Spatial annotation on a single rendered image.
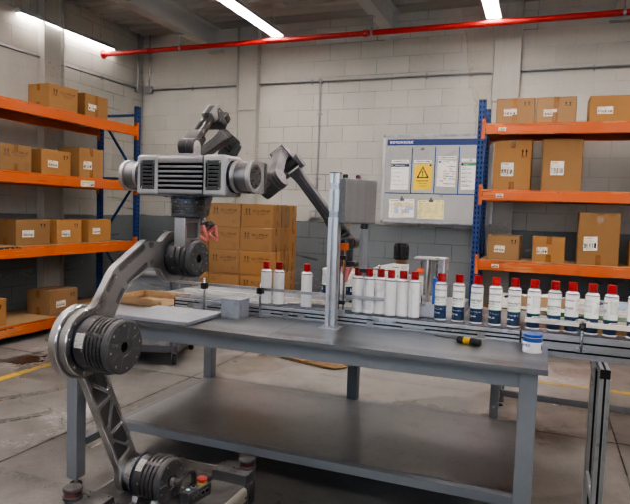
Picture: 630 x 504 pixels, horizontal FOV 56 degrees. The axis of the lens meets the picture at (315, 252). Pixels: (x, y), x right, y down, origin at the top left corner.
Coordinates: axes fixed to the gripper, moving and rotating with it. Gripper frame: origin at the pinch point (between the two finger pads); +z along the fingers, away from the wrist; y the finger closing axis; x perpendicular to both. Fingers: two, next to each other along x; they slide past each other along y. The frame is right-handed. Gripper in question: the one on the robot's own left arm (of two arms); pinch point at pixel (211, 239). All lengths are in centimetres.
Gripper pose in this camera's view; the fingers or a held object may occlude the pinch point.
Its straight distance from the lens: 299.7
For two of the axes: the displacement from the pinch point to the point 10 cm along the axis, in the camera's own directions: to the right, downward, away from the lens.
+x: -7.5, 5.9, 3.0
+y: 3.5, -0.3, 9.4
